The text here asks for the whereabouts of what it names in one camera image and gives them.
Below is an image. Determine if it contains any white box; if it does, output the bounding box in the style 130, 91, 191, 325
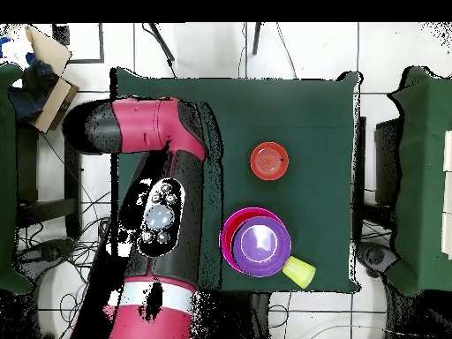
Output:
442, 172, 452, 214
442, 130, 452, 173

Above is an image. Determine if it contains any cardboard box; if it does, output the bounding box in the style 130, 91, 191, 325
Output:
8, 25, 80, 135

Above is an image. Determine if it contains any pale yellow cup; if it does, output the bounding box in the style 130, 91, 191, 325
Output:
281, 255, 317, 290

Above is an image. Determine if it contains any black square frame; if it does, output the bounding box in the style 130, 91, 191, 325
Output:
52, 22, 105, 64

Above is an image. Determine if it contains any small orange bowl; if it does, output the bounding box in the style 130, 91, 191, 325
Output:
250, 141, 290, 182

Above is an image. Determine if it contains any dark blue cloth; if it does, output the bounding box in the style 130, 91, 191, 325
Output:
8, 52, 59, 123

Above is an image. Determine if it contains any large pink bowl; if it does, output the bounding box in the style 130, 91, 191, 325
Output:
218, 207, 284, 274

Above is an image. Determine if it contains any black box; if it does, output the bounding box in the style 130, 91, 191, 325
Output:
373, 117, 403, 206

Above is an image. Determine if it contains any green-covered side table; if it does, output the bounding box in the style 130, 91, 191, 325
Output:
384, 65, 452, 298
0, 62, 33, 296

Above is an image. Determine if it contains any purple bowl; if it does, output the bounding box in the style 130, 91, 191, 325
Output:
231, 215, 293, 279

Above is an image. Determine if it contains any black tripod leg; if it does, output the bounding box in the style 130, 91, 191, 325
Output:
252, 21, 263, 57
141, 22, 177, 77

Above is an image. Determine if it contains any dark green tablecloth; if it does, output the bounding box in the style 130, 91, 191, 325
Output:
110, 67, 363, 294

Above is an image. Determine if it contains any large orange bowl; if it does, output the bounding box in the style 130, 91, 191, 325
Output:
222, 210, 255, 264

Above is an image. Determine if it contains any black stool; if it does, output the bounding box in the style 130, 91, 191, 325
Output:
15, 112, 83, 239

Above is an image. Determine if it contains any tangle of floor cables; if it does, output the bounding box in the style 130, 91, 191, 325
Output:
15, 190, 114, 333

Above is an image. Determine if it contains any black pedestal foot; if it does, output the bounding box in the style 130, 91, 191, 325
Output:
13, 237, 77, 280
356, 241, 398, 278

